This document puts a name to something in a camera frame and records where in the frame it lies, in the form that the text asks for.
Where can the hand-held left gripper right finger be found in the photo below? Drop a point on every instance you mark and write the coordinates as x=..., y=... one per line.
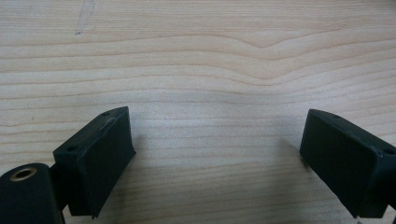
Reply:
x=348, y=158

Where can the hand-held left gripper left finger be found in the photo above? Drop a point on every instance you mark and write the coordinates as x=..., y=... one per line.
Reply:
x=99, y=161

